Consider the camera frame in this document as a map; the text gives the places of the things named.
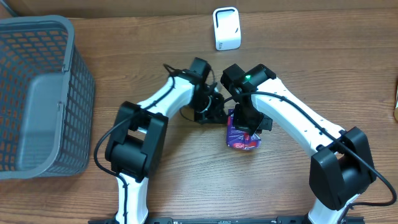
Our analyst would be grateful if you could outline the red purple pad package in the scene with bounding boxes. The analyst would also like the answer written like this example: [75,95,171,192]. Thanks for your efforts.
[226,114,261,151]

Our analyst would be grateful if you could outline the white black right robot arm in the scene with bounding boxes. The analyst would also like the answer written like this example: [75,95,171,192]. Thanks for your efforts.
[220,64,376,223]

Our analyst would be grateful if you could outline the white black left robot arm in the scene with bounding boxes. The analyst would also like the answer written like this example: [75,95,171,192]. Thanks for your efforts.
[104,57,227,223]

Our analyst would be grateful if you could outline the white barcode scanner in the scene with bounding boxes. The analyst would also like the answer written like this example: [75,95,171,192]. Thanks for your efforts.
[213,7,241,51]

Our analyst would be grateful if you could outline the gray plastic shopping basket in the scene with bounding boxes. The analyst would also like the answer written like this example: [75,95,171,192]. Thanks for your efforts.
[1,16,95,180]

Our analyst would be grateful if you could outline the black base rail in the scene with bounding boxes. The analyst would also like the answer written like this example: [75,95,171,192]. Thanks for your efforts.
[88,216,365,224]

